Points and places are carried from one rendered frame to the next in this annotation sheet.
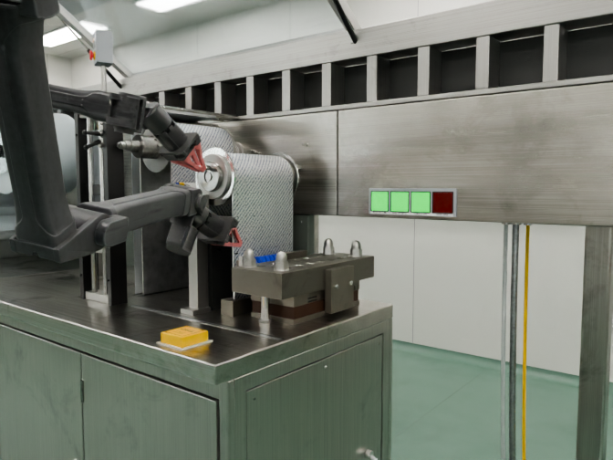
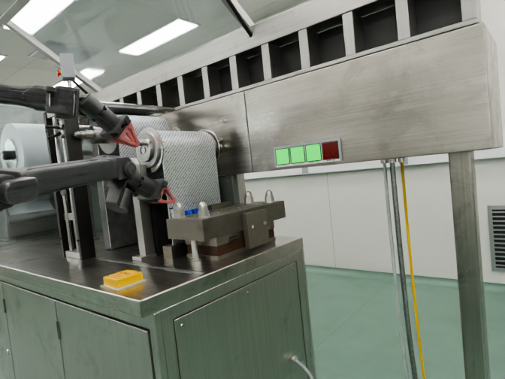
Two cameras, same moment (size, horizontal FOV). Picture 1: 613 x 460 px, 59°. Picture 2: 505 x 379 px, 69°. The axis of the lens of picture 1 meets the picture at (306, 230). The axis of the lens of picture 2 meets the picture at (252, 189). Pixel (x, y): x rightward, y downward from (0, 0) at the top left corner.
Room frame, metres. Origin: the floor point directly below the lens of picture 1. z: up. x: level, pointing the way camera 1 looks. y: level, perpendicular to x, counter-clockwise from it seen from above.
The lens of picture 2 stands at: (0.21, -0.12, 1.15)
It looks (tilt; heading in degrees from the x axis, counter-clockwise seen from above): 3 degrees down; 1
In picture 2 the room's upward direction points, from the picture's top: 6 degrees counter-clockwise
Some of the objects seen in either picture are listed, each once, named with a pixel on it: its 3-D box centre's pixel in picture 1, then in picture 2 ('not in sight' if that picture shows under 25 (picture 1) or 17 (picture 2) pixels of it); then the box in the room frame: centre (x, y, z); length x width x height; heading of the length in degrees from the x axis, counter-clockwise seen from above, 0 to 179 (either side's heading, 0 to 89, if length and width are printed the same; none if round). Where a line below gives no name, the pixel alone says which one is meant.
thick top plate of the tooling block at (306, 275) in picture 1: (308, 272); (231, 217); (1.41, 0.00, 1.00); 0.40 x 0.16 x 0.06; 142
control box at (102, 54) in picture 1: (99, 48); (65, 68); (1.76, 0.65, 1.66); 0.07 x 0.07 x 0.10; 29
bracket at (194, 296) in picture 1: (193, 254); (138, 212); (1.39, 0.29, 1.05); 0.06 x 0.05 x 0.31; 142
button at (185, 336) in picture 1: (184, 336); (123, 278); (1.11, 0.25, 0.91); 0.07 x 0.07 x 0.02; 52
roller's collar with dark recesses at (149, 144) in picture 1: (146, 147); (99, 134); (1.53, 0.45, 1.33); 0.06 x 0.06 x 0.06; 52
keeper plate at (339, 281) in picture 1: (340, 288); (256, 228); (1.37, -0.09, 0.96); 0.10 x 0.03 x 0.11; 142
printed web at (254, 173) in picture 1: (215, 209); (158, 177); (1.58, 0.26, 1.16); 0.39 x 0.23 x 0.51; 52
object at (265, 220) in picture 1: (264, 227); (194, 186); (1.46, 0.11, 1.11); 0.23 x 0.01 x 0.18; 142
